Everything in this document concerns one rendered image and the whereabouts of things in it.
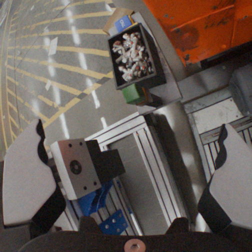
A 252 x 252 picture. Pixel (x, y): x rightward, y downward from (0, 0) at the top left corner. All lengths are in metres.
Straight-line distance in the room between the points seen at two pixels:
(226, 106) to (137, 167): 0.59
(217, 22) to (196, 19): 0.06
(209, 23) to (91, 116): 1.15
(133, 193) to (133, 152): 0.24
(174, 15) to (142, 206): 0.91
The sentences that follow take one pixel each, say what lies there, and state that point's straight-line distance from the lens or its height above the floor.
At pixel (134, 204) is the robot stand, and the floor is 0.21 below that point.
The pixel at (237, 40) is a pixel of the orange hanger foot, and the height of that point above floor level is 0.57.
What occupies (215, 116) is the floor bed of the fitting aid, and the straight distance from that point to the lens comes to 0.91.
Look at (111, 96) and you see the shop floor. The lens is 1.21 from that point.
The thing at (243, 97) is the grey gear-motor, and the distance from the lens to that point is 0.62.
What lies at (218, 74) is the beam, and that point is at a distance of 0.90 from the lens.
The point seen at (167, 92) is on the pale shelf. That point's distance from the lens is 0.57.
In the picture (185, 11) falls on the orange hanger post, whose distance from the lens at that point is 0.28.
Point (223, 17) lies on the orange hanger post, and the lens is 0.34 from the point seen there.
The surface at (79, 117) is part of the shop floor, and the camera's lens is 1.41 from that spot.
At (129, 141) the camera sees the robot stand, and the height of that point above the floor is 0.21.
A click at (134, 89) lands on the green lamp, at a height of 0.66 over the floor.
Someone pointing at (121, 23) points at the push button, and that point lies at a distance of 0.72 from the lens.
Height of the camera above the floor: 0.99
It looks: 61 degrees down
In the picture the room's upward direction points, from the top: 92 degrees counter-clockwise
